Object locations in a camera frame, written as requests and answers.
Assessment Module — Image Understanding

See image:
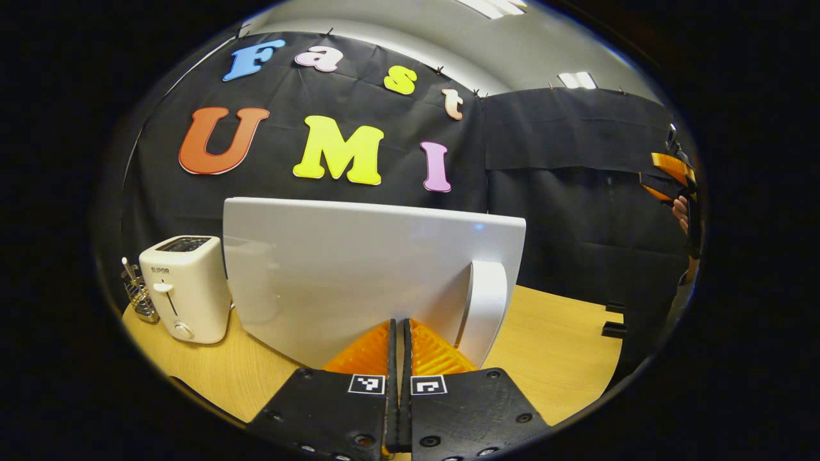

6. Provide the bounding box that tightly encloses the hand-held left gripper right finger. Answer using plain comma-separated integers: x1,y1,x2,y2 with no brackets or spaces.
398,318,552,461

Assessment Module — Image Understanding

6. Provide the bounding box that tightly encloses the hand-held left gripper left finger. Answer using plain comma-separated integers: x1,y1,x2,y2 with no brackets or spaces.
247,318,399,461

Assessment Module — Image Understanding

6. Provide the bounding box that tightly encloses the white microwave oven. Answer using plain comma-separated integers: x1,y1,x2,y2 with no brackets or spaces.
222,197,527,371

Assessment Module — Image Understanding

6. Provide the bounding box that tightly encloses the white toaster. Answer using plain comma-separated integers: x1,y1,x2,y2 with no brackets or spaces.
139,236,233,345

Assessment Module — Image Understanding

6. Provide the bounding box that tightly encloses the large ceiling light panel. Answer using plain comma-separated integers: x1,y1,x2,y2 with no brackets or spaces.
458,0,529,20

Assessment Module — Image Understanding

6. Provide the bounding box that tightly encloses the metal wire rack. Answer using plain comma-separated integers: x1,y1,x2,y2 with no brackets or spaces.
120,257,160,323

